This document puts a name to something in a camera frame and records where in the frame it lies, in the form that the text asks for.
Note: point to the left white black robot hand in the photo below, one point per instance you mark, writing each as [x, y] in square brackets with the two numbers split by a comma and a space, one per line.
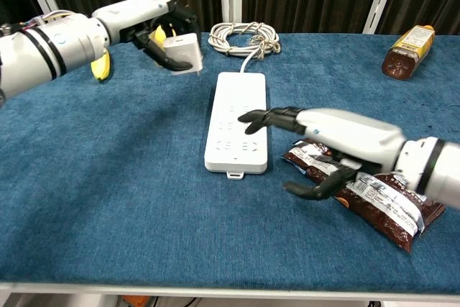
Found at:
[133, 12]

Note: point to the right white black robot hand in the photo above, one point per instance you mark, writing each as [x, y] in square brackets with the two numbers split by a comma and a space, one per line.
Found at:
[352, 134]

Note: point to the white power adapter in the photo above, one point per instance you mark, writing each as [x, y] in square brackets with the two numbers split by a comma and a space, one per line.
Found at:
[185, 48]

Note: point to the white power strip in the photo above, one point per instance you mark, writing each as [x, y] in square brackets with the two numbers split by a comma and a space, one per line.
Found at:
[233, 91]

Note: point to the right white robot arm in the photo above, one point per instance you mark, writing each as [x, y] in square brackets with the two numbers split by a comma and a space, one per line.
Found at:
[438, 167]

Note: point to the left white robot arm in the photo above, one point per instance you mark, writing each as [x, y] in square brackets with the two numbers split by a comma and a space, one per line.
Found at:
[43, 51]

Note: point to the yellow banana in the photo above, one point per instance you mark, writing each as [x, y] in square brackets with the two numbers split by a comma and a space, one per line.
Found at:
[101, 69]

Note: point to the brown snack packet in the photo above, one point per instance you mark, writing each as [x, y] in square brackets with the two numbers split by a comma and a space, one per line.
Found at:
[381, 202]

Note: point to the yellow labelled drink bottle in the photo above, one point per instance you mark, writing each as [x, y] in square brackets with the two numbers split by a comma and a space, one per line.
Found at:
[409, 50]

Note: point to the blue felt table mat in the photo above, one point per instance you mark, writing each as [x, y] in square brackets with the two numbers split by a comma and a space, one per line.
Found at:
[143, 177]

